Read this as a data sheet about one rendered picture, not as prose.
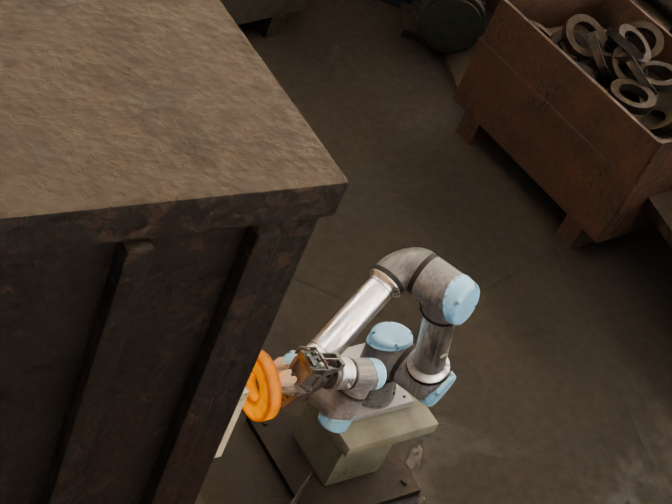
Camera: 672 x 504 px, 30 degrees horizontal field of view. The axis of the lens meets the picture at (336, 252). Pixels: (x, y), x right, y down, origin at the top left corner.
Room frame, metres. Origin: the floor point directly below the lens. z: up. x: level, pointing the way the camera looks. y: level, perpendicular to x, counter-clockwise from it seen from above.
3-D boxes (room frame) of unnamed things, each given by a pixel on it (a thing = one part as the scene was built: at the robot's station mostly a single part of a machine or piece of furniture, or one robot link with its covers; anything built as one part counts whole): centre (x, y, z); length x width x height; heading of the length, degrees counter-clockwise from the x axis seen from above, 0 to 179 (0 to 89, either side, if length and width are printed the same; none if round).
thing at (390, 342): (2.58, -0.24, 0.48); 0.13 x 0.12 x 0.14; 68
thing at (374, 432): (2.58, -0.25, 0.28); 0.32 x 0.32 x 0.04; 47
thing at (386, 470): (2.58, -0.25, 0.13); 0.40 x 0.40 x 0.26; 47
